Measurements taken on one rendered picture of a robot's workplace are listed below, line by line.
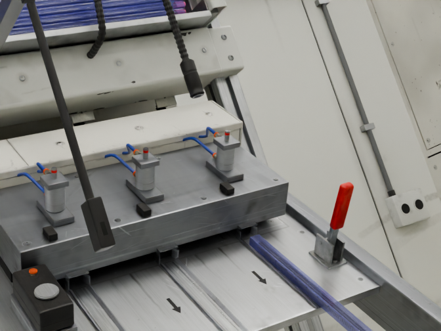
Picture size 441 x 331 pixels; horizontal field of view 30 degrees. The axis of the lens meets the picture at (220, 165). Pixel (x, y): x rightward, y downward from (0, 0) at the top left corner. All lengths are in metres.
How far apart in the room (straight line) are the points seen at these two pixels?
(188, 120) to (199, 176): 0.12
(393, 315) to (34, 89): 0.51
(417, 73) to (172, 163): 1.02
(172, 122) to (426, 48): 0.94
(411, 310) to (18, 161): 0.48
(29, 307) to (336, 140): 2.39
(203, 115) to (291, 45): 2.08
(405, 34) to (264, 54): 1.21
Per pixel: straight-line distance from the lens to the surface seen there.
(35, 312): 0.81
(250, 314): 0.88
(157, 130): 1.06
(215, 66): 1.16
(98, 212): 0.72
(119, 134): 1.05
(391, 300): 0.95
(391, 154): 3.26
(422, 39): 1.92
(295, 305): 0.90
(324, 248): 0.97
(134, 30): 1.11
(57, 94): 0.75
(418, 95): 1.95
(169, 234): 0.94
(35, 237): 0.88
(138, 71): 1.11
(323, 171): 3.05
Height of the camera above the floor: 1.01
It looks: 9 degrees up
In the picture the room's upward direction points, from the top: 18 degrees counter-clockwise
